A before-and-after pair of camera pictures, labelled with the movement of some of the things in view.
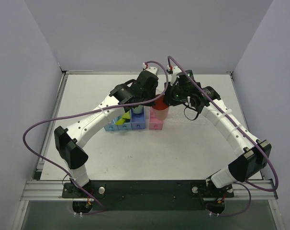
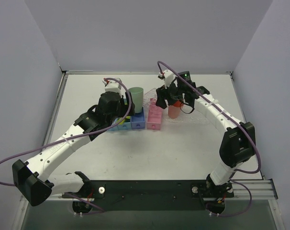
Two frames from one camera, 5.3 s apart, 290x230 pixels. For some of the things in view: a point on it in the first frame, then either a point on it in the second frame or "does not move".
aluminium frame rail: x=53 y=191 does not move
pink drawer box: x=155 y=123 does not move
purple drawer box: x=138 y=120 does not move
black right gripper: x=170 y=96 does not move
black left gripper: x=146 y=95 to x=128 y=103
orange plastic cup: x=160 y=110 to x=173 y=110
